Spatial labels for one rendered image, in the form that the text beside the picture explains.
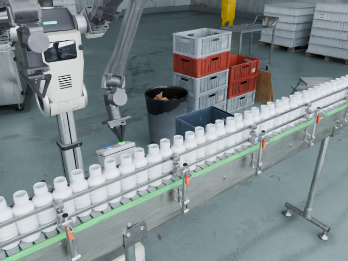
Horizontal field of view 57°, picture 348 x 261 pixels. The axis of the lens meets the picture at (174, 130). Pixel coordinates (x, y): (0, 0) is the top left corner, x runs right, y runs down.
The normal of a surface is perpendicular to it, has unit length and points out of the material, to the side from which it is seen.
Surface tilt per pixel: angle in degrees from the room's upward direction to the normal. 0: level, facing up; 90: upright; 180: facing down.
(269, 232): 0
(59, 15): 90
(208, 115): 90
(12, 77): 93
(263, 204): 0
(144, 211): 90
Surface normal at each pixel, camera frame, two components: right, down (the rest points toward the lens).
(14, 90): 0.33, 0.38
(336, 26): -0.77, 0.29
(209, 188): 0.61, 0.36
